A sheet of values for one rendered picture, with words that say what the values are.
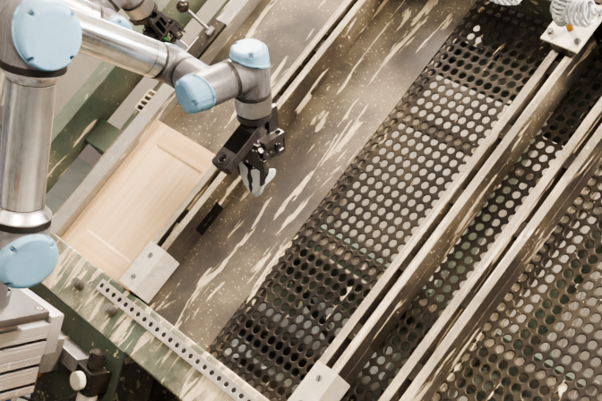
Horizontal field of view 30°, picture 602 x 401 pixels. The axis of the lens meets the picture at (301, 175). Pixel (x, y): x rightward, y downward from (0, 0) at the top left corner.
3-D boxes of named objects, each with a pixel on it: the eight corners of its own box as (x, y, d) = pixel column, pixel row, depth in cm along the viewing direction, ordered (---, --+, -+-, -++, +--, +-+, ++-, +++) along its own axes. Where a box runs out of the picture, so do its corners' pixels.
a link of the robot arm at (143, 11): (115, 5, 280) (135, -19, 282) (124, 17, 284) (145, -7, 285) (133, 15, 276) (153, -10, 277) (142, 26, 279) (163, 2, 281)
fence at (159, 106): (54, 233, 301) (45, 226, 298) (270, -30, 318) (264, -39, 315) (64, 241, 298) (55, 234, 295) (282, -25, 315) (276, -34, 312)
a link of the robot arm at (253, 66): (218, 45, 219) (253, 31, 223) (222, 92, 226) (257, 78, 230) (240, 62, 214) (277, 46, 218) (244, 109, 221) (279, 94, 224)
